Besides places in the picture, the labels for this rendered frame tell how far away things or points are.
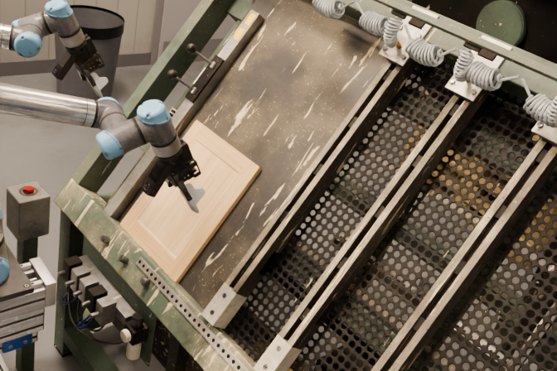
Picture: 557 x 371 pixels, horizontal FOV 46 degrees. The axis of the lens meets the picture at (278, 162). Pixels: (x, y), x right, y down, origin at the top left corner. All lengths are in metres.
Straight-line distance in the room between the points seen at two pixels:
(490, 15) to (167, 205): 1.33
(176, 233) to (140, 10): 3.99
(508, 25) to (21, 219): 1.88
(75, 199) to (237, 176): 0.72
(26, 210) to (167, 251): 0.57
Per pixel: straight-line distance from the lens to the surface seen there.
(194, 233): 2.28
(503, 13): 2.42
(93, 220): 2.57
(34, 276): 2.17
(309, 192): 2.03
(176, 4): 6.22
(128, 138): 1.68
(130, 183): 2.51
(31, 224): 2.62
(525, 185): 1.84
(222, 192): 2.27
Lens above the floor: 2.36
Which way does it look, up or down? 28 degrees down
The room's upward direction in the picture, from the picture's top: 13 degrees clockwise
